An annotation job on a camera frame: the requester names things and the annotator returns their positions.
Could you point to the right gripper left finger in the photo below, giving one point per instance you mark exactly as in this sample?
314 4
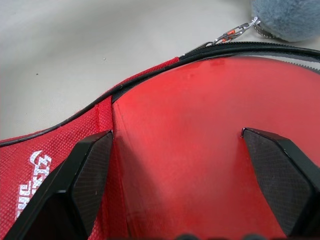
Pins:
62 187

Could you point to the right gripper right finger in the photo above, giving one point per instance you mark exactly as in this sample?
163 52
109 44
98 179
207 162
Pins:
287 180

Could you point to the black red paddle case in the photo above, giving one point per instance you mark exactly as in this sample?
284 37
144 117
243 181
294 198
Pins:
75 130

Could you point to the red table tennis paddle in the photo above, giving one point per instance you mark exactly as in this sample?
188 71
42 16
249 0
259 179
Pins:
187 137

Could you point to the silver carabiner clip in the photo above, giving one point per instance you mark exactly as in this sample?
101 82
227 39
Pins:
233 32

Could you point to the grey fluffy pompom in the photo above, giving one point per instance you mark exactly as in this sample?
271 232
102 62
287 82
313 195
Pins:
287 17

